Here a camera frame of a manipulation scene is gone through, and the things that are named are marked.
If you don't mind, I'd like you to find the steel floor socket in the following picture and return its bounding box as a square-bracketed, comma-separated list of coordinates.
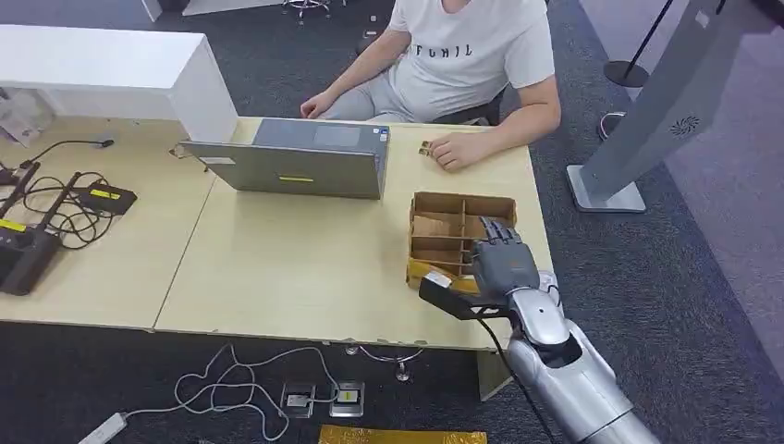
[328, 380, 366, 420]
[279, 382, 317, 420]

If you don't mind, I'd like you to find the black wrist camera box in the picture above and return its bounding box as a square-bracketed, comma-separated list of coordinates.
[418, 271, 510, 322]

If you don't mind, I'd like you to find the person's left hand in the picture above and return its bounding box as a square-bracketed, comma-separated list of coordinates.
[427, 130, 493, 173]

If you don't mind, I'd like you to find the black router with antennas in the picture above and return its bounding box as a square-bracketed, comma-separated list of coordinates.
[0, 160, 84, 298]

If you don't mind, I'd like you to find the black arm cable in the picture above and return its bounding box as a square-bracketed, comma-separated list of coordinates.
[476, 318, 557, 444]

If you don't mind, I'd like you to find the looped cable at kiosk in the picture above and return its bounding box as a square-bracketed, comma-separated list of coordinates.
[597, 110, 628, 142]

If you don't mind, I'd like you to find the coiled black cable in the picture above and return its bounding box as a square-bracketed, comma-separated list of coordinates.
[19, 172, 118, 252]

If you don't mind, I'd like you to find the white cabinet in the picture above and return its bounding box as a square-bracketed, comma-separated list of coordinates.
[0, 24, 240, 144]

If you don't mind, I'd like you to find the wooden compartment card box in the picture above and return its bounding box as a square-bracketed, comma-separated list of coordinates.
[405, 191, 519, 296]

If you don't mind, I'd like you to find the white power strip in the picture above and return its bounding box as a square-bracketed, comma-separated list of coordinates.
[78, 412, 129, 444]

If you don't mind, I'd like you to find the flat grey reader device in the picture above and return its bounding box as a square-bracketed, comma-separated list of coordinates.
[538, 269, 562, 308]

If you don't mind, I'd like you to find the grey kiosk stand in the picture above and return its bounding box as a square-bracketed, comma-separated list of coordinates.
[566, 0, 762, 215]

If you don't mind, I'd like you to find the office chair wheel base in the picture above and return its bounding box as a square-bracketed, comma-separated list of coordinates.
[281, 0, 333, 20]

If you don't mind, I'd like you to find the person's right hand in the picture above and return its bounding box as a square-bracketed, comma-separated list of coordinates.
[299, 91, 337, 121]

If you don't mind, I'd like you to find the black stanchion pole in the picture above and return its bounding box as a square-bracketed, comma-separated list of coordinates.
[603, 0, 676, 90]

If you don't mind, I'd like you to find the pale desk leg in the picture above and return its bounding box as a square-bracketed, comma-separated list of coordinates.
[476, 350, 515, 403]

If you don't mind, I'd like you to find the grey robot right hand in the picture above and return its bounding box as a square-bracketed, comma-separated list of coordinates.
[470, 216, 542, 302]

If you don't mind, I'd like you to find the thin black plug cable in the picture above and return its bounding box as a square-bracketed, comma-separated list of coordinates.
[19, 139, 116, 170]

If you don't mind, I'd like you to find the clear plastic bag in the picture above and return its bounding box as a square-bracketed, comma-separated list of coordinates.
[0, 88, 57, 149]

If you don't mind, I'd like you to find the black adapter with yellow label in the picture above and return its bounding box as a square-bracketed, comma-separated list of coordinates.
[76, 181, 139, 216]

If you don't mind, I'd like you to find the long yellow foil packet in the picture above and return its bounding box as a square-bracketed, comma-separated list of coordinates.
[317, 424, 489, 444]

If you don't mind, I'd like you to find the white power cable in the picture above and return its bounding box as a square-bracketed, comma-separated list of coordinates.
[124, 342, 340, 443]

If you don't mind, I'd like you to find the grey laptop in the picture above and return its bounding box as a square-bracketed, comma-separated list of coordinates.
[178, 117, 391, 201]

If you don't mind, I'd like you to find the white furniture panel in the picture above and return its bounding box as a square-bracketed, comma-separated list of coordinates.
[140, 0, 287, 23]

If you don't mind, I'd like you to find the person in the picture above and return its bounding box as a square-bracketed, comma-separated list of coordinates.
[300, 0, 563, 173]

